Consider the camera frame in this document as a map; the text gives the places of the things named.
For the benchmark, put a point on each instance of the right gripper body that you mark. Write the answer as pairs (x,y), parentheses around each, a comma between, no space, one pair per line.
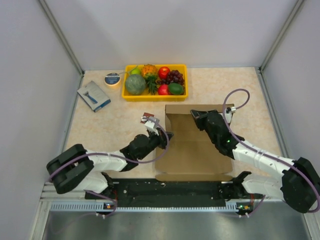
(202,123)

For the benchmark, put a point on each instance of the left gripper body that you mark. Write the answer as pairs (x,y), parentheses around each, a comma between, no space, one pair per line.
(158,140)

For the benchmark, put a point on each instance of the brown cardboard box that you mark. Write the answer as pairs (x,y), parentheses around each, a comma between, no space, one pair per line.
(191,156)

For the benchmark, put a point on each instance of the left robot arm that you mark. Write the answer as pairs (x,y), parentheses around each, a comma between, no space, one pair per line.
(79,169)

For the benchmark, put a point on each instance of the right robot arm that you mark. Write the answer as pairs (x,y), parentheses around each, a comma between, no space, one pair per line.
(295,182)

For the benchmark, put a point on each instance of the red card packet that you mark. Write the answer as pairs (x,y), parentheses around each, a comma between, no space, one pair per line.
(147,115)

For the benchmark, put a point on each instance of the green avocado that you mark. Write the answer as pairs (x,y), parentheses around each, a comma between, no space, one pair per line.
(176,89)

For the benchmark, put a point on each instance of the red pink fruit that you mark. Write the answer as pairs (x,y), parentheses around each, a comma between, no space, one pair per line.
(163,90)

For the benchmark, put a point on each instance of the purple grape bunch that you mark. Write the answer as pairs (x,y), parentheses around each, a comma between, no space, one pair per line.
(173,77)

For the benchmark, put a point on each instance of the red apple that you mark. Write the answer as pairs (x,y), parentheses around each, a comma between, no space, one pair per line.
(163,72)

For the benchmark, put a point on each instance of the green pineapple leaves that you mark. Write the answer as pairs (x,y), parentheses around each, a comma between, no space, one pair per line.
(151,82)

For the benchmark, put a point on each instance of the green netted melon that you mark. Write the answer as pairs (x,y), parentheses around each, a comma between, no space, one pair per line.
(135,84)

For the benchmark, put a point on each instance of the blue razor package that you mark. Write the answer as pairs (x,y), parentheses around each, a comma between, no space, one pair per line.
(94,96)

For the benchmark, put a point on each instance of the tape roll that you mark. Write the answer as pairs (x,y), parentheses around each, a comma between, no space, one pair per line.
(112,80)

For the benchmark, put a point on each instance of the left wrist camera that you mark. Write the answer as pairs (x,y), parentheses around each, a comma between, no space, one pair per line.
(150,123)

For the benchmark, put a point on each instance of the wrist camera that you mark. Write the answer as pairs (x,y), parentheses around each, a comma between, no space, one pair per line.
(229,111)
(150,123)

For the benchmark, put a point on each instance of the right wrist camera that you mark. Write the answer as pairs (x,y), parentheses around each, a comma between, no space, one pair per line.
(229,111)

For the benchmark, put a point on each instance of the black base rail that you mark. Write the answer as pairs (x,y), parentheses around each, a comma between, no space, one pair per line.
(148,192)

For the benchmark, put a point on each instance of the white slotted cable duct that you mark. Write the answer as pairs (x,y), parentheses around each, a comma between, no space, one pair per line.
(77,206)

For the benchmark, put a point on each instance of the right aluminium frame post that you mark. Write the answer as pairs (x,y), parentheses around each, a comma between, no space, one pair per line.
(298,5)

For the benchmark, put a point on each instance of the aluminium frame post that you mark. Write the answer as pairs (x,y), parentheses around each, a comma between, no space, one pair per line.
(60,35)
(298,5)

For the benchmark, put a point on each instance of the left aluminium frame post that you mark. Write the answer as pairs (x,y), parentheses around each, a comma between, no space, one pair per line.
(60,35)

